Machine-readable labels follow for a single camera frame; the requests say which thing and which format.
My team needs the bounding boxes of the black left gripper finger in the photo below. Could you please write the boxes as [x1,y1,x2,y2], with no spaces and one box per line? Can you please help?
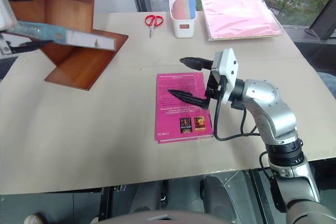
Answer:
[10,39,54,54]

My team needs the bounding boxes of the pink paperback book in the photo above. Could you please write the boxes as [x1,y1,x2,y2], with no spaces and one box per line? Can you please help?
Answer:
[153,71,214,144]

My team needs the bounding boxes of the blue sponge pad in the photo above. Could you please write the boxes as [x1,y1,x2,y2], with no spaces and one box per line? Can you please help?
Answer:
[187,0,196,18]

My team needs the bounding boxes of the teal and white book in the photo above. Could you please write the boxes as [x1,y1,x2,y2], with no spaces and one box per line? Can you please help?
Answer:
[4,20,118,52]

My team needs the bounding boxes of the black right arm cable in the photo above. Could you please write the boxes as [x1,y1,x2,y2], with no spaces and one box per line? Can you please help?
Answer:
[213,97,260,142]

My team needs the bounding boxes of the pink sponge pad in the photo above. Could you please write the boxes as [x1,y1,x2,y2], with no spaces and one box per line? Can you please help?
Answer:
[171,0,191,20]

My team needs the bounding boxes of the red handled scissors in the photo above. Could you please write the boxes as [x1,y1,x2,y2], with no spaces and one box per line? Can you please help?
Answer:
[144,14,164,39]

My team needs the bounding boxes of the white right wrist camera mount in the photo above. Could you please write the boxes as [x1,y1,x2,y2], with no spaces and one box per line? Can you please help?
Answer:
[211,48,239,104]

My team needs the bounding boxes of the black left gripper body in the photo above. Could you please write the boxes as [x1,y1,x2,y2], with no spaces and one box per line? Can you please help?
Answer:
[0,33,14,57]

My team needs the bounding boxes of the pink paper stack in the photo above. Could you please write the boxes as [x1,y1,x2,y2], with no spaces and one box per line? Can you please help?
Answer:
[200,0,286,42]

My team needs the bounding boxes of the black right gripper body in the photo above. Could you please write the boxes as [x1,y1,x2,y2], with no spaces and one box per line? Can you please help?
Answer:
[204,70,228,111]

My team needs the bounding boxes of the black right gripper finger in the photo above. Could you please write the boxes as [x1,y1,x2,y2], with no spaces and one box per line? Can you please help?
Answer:
[167,89,210,110]
[179,57,214,71]

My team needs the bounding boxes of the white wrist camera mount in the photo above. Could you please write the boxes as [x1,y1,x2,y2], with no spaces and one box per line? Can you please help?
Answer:
[0,0,19,33]
[211,48,239,104]

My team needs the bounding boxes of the grey shoe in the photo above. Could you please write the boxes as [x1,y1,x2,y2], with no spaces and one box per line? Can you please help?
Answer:
[24,213,46,224]

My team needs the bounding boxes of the white plastic storage bin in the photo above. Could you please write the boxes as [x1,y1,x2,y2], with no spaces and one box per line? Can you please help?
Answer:
[169,0,198,39]

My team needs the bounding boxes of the wooden bookshelf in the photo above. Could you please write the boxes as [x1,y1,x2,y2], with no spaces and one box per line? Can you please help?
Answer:
[0,0,129,91]

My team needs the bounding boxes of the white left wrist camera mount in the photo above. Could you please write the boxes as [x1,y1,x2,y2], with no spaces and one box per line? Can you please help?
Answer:
[0,0,19,33]

